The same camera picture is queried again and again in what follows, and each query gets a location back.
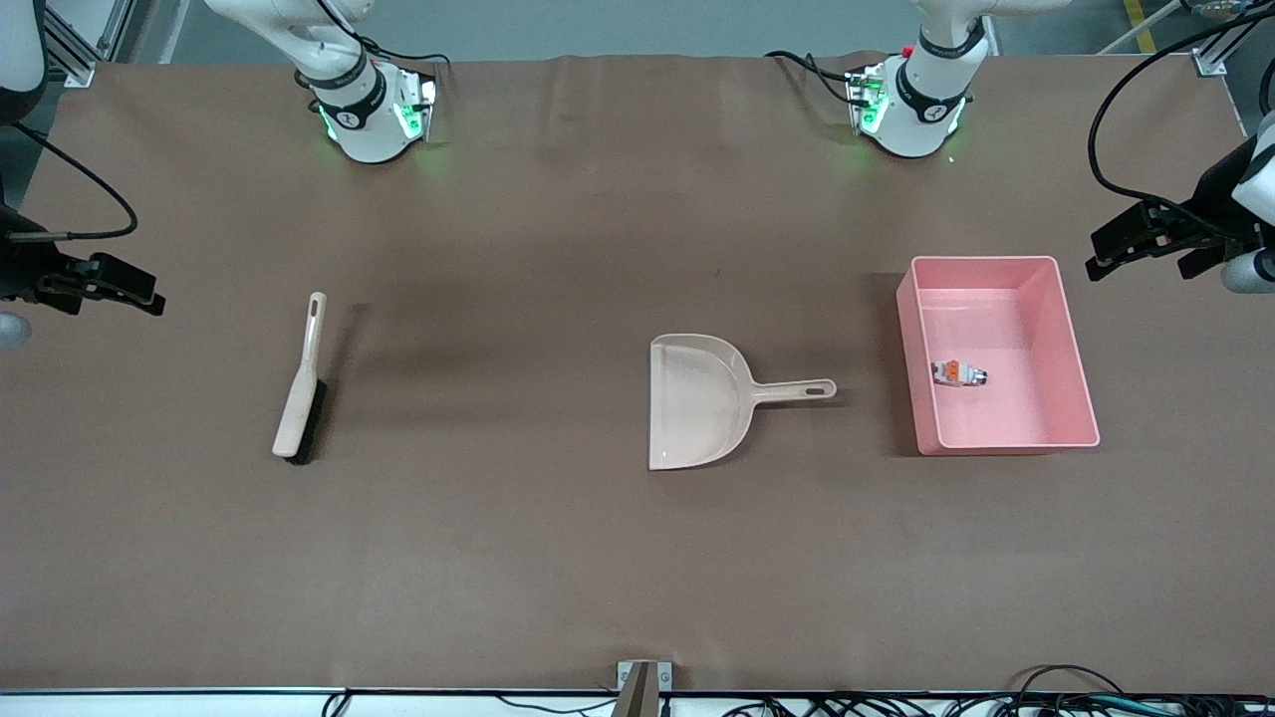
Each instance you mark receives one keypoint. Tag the brown table cover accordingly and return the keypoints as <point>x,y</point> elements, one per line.
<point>498,548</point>

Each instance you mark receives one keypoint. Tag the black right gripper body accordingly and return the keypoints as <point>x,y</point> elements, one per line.
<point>22,267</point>

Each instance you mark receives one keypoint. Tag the aluminium frame corner post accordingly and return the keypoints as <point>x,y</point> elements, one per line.
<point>1230,45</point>
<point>70,50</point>

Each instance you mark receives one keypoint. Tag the white push button switch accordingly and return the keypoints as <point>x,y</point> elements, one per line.
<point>954,371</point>

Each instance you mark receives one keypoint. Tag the beige plastic dustpan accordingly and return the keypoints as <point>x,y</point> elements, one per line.
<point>697,398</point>

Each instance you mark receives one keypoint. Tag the white table edge rail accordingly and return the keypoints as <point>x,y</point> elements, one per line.
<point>199,705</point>

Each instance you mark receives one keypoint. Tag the beige hand brush black bristles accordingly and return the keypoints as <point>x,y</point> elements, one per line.
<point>297,398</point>

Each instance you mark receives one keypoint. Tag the metal table edge bracket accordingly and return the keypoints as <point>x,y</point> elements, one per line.
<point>644,687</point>

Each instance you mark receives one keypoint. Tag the diagonal aluminium strut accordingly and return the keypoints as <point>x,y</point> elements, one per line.
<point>174,25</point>
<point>1141,28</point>

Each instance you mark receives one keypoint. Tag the pink plastic bin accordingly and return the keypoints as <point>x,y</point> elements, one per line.
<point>1036,418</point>

